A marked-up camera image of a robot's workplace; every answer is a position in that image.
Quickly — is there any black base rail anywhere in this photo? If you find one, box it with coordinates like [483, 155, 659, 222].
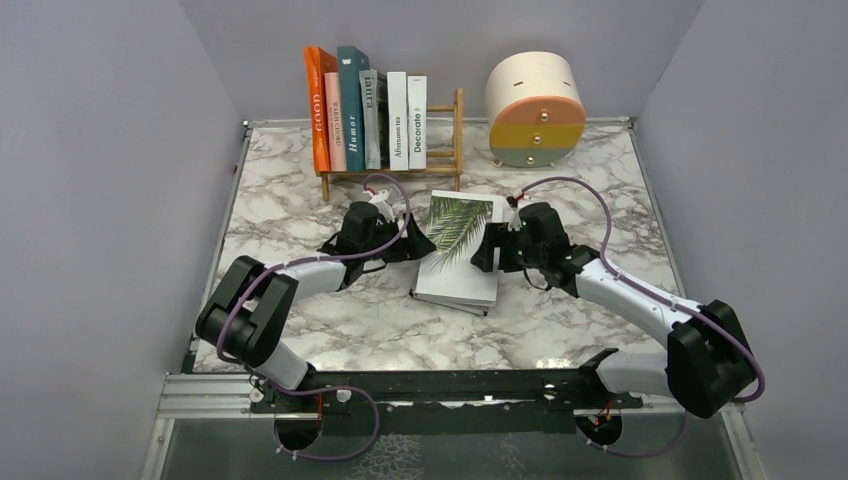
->
[250, 368, 643, 437]

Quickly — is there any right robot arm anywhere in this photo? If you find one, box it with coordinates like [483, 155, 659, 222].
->
[470, 202, 757, 418]

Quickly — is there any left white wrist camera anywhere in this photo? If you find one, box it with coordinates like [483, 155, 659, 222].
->
[363, 187, 399, 223]

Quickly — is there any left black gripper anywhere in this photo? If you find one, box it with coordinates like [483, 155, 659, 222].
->
[360, 212, 434, 262]

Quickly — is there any grey book with plant cover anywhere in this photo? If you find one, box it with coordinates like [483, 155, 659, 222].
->
[359, 69, 389, 170]

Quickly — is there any teal Humor book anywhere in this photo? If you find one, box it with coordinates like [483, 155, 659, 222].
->
[336, 46, 370, 172]

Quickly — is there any white rose Designer Fate book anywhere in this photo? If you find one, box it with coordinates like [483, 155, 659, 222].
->
[324, 72, 347, 172]

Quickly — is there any round cream drawer cabinet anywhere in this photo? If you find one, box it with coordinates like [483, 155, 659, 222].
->
[485, 51, 587, 168]

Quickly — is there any wooden book rack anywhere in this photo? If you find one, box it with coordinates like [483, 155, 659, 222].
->
[318, 88, 465, 202]

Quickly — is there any brown Decorate Furniture book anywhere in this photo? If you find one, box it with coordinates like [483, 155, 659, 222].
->
[407, 75, 427, 170]

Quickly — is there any white book with brown stripes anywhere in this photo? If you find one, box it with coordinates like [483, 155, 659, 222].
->
[386, 71, 410, 171]

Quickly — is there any orange Fashion Show book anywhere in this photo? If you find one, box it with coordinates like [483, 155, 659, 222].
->
[303, 46, 338, 174]

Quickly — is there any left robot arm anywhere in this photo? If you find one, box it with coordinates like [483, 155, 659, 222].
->
[195, 201, 436, 411]

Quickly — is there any white palm leaf book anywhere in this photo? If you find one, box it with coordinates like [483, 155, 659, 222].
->
[416, 190, 507, 282]

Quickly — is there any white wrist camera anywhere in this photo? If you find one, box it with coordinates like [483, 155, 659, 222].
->
[363, 187, 399, 223]
[506, 191, 525, 232]

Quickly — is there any grey white book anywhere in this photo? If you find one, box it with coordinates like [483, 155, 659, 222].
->
[410, 275, 498, 316]

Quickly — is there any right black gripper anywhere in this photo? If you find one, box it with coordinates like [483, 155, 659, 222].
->
[471, 222, 545, 273]

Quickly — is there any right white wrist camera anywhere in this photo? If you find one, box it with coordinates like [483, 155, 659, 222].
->
[506, 191, 525, 232]

